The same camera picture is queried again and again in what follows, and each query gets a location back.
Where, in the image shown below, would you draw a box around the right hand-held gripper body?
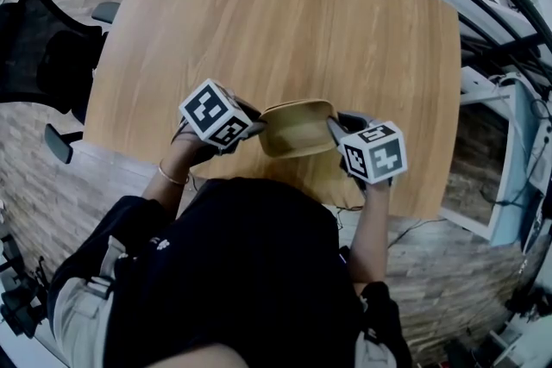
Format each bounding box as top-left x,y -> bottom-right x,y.
337,121 -> 409,185

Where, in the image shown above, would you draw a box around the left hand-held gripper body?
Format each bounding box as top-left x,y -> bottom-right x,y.
179,78 -> 254,152

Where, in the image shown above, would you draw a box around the person's right forearm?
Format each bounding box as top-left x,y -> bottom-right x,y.
348,178 -> 392,285

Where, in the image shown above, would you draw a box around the person's left forearm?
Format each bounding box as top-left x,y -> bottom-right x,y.
141,124 -> 204,212

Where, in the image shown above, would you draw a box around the person's black top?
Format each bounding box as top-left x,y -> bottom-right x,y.
47,176 -> 411,368

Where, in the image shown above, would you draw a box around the pale blue desk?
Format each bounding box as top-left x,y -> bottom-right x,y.
439,66 -> 552,255

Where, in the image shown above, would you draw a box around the black mesh office chair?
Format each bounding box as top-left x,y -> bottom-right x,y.
0,0 -> 122,165

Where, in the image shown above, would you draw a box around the person's grey trousers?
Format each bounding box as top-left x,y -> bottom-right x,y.
51,271 -> 116,368

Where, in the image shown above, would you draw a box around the black wheeled chair base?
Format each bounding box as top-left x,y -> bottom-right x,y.
0,236 -> 48,340

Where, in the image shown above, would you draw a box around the thin gold bracelet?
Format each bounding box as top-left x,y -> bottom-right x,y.
157,159 -> 191,186

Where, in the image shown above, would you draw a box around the black cable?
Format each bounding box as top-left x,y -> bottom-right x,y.
336,204 -> 445,249

